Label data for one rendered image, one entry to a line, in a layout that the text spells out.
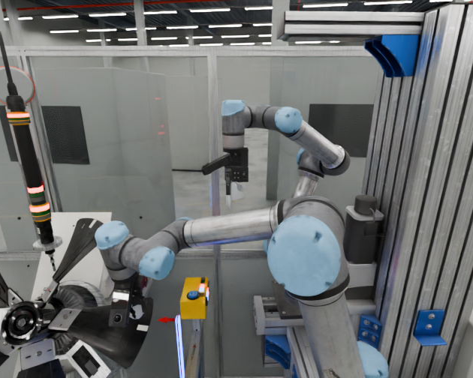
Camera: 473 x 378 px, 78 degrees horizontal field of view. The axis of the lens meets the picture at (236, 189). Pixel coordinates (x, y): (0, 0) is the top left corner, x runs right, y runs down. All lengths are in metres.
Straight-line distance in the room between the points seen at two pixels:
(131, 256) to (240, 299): 1.22
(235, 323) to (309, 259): 1.54
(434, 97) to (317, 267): 0.48
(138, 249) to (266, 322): 0.74
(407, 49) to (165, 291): 1.62
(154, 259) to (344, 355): 0.43
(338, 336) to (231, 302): 1.34
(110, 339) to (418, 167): 0.96
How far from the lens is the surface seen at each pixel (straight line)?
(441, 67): 0.79
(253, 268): 1.75
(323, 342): 0.60
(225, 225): 0.71
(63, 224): 1.46
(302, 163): 1.28
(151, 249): 0.72
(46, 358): 1.18
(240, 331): 2.04
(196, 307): 1.27
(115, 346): 1.03
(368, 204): 0.90
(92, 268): 1.36
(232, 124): 0.96
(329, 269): 0.48
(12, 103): 0.89
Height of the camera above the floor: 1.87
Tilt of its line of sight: 19 degrees down
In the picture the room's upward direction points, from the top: straight up
